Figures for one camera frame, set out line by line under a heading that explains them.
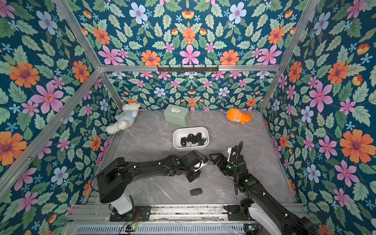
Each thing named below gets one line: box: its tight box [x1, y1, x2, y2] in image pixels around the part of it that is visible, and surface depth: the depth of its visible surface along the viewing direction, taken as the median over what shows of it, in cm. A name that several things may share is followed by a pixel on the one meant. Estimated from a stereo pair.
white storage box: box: [172, 126, 210, 152], surface depth 103 cm
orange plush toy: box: [226, 108, 255, 125], surface depth 111 cm
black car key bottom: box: [189, 188, 203, 196], surface depth 81 cm
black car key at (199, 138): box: [196, 132, 202, 143], surface depth 103 cm
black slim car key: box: [198, 137, 207, 146], surface depth 102 cm
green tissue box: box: [163, 103, 191, 127], surface depth 110 cm
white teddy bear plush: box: [105, 102, 141, 135], surface depth 109 cm
